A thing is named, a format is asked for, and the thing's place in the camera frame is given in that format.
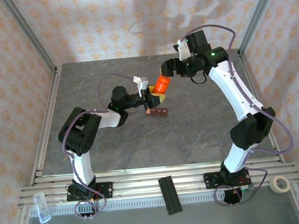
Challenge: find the orange pill bottle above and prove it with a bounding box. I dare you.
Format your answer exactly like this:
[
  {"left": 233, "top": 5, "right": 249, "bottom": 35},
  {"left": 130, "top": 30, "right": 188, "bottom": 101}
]
[{"left": 151, "top": 80, "right": 172, "bottom": 96}]

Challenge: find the orange bottle cap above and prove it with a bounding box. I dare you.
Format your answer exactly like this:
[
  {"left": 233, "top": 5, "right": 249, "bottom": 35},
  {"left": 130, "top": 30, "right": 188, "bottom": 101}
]
[{"left": 157, "top": 74, "right": 173, "bottom": 86}]

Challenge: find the brown pill organizer strip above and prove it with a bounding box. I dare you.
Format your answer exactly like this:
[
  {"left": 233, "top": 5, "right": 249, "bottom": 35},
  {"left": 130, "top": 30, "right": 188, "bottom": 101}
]
[{"left": 143, "top": 106, "right": 170, "bottom": 119}]

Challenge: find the patterned cloth backdrop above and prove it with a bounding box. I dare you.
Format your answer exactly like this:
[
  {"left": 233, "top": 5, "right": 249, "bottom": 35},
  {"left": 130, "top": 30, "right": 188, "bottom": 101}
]
[{"left": 0, "top": 0, "right": 299, "bottom": 224}]

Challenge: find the small circuit board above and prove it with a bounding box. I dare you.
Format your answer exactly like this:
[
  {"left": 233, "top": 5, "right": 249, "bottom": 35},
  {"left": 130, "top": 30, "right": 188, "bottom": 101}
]
[{"left": 240, "top": 184, "right": 255, "bottom": 193}]

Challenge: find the clear plastic bottle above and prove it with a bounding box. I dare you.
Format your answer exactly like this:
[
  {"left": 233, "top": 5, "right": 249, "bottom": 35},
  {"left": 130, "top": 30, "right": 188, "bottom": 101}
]
[{"left": 32, "top": 191, "right": 52, "bottom": 224}]

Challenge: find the white tape roll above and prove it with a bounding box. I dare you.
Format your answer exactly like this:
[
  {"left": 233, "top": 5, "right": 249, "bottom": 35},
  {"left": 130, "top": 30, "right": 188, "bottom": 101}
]
[{"left": 269, "top": 174, "right": 292, "bottom": 195}]

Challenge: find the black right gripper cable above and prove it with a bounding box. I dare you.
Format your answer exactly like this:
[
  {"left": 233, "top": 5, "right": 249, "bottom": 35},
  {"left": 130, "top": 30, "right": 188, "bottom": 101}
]
[{"left": 189, "top": 72, "right": 208, "bottom": 85}]

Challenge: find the aluminium table side rail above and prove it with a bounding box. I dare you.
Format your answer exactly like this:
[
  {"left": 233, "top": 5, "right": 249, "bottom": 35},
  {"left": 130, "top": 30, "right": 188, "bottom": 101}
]
[
  {"left": 19, "top": 64, "right": 73, "bottom": 186},
  {"left": 237, "top": 45, "right": 285, "bottom": 167}
]

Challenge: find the aluminium frame post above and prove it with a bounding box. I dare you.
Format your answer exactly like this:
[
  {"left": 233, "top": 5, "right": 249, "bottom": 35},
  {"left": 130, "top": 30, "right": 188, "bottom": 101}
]
[
  {"left": 234, "top": 0, "right": 289, "bottom": 55},
  {"left": 0, "top": 0, "right": 59, "bottom": 78}
]

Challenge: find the aluminium mounting rail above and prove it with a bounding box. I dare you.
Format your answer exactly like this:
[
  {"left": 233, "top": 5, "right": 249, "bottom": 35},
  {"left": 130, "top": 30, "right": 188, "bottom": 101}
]
[{"left": 15, "top": 154, "right": 299, "bottom": 210}]

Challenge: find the black rail piece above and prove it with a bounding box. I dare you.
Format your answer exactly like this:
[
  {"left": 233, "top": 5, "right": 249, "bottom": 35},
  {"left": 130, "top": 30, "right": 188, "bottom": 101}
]
[{"left": 158, "top": 175, "right": 184, "bottom": 216}]

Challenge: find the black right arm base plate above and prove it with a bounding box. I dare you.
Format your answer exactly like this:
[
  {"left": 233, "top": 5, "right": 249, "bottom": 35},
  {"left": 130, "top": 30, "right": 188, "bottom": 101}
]
[{"left": 203, "top": 168, "right": 252, "bottom": 191}]

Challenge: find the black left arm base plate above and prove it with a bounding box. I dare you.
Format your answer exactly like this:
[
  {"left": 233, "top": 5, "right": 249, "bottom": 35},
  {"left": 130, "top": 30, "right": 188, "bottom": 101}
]
[{"left": 66, "top": 181, "right": 115, "bottom": 203}]

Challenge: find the grey slotted cable duct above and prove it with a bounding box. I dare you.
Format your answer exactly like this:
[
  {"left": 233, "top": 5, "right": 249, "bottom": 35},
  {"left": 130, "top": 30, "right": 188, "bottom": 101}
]
[{"left": 29, "top": 184, "right": 296, "bottom": 219}]

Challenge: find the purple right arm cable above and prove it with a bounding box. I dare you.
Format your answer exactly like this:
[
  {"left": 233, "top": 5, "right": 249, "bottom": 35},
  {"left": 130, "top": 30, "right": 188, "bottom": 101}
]
[{"left": 181, "top": 18, "right": 299, "bottom": 210}]

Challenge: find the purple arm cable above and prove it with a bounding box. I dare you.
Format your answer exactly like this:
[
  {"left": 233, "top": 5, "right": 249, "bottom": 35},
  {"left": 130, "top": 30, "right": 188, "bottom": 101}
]
[
  {"left": 181, "top": 18, "right": 299, "bottom": 210},
  {"left": 55, "top": 70, "right": 153, "bottom": 222}
]

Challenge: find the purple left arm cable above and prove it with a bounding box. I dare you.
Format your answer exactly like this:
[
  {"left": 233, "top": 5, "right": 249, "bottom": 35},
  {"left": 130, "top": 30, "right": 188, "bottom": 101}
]
[{"left": 55, "top": 70, "right": 153, "bottom": 222}]

